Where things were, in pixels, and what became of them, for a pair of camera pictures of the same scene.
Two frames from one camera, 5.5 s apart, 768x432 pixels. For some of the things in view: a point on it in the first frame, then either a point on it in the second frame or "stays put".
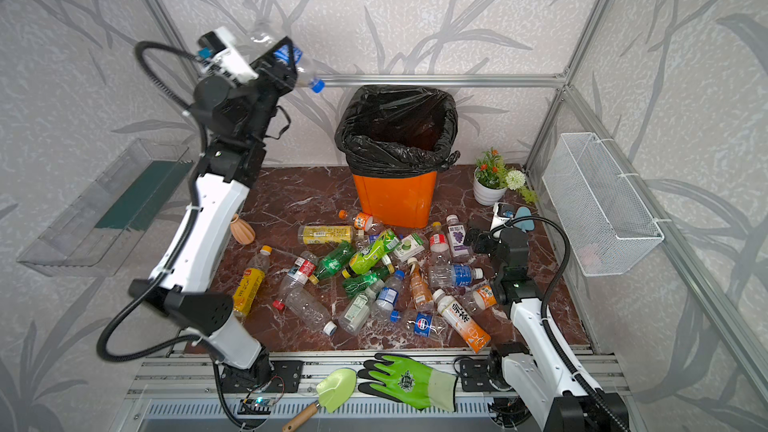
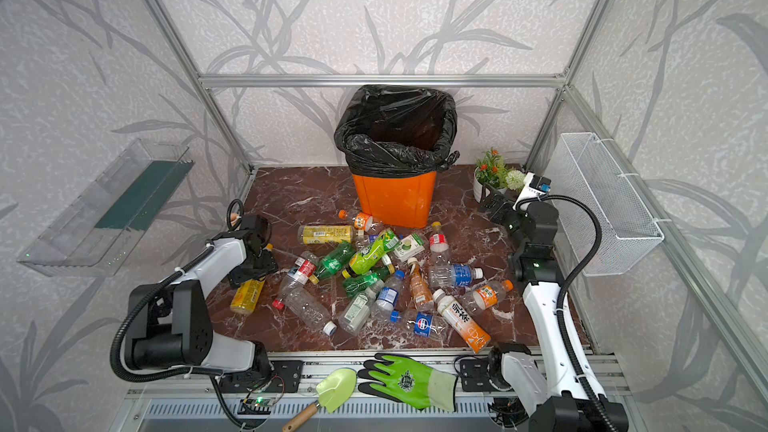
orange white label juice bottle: [456, 313] stays put
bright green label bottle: [367, 259] stays put
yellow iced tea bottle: [251, 282] stays put
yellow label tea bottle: [324, 234] stays put
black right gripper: [491, 239] to [498, 205]
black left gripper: [271, 66] to [250, 267]
